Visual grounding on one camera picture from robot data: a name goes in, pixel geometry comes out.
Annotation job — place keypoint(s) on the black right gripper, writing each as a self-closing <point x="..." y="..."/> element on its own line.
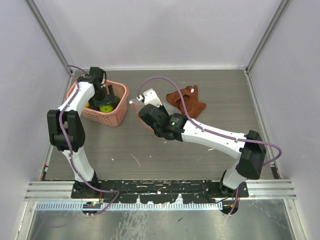
<point x="162" y="109"/>

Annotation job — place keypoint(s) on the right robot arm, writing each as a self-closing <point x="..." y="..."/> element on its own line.
<point x="246" y="149"/>

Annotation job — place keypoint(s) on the pink plastic basket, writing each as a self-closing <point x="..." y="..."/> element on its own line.
<point x="115" y="117"/>

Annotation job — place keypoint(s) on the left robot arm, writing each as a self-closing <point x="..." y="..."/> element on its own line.
<point x="67" y="133"/>

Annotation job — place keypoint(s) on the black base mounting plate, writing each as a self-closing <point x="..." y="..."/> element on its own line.
<point x="154" y="191"/>

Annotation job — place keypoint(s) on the orange yellow fruit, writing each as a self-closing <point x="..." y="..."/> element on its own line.
<point x="86" y="105"/>

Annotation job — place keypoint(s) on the aluminium frame rail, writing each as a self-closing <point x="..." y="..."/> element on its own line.
<point x="252" y="189"/>

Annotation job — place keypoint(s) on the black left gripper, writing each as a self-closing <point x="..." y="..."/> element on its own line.
<point x="94" y="104"/>

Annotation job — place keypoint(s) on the brown cloth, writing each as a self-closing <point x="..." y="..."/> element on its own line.
<point x="191" y="100"/>

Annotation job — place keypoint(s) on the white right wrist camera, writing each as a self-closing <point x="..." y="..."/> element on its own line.
<point x="150" y="97"/>

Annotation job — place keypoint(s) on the light green apple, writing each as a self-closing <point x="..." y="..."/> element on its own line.
<point x="106" y="108"/>

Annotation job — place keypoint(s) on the white slotted cable duct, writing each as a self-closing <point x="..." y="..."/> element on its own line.
<point x="85" y="206"/>

